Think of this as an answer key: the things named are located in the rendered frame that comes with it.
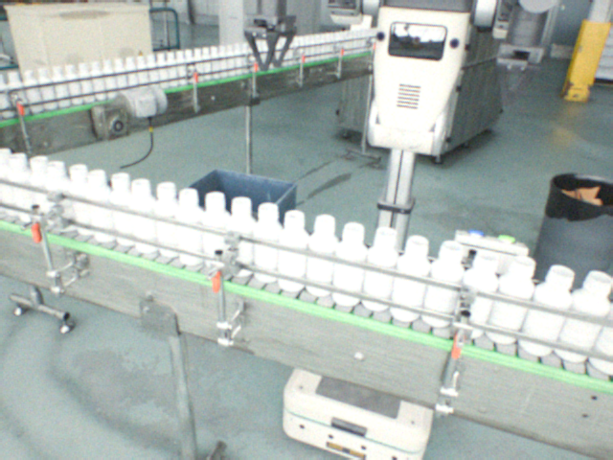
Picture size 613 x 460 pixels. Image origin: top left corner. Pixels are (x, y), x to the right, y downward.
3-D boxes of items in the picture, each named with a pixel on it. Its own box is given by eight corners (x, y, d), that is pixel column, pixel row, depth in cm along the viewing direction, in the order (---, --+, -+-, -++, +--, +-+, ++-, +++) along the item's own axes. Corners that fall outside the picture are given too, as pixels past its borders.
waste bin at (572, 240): (519, 300, 265) (554, 197, 233) (517, 261, 302) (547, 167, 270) (608, 321, 252) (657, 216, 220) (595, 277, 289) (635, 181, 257)
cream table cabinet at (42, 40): (128, 113, 548) (113, 1, 489) (161, 125, 516) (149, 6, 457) (33, 134, 472) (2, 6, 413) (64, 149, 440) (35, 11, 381)
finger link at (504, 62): (527, 103, 84) (542, 47, 79) (528, 112, 78) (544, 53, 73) (488, 98, 86) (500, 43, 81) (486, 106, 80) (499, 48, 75)
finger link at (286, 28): (250, 68, 94) (251, 17, 89) (265, 64, 100) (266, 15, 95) (282, 72, 92) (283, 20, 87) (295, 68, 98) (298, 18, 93)
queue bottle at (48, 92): (41, 107, 205) (33, 68, 197) (56, 105, 208) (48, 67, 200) (45, 110, 201) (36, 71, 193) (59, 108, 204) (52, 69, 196)
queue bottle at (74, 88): (66, 103, 211) (58, 65, 203) (76, 101, 216) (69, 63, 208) (77, 105, 210) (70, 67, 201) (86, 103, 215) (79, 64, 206)
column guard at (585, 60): (560, 99, 714) (584, 21, 659) (557, 94, 746) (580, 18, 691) (589, 103, 703) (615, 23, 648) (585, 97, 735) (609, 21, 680)
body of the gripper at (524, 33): (537, 53, 83) (550, 7, 79) (541, 61, 74) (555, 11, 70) (499, 48, 84) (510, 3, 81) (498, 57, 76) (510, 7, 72)
